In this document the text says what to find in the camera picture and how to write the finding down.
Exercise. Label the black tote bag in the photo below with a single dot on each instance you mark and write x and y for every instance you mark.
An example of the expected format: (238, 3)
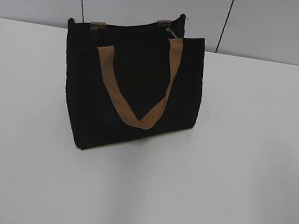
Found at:
(131, 82)

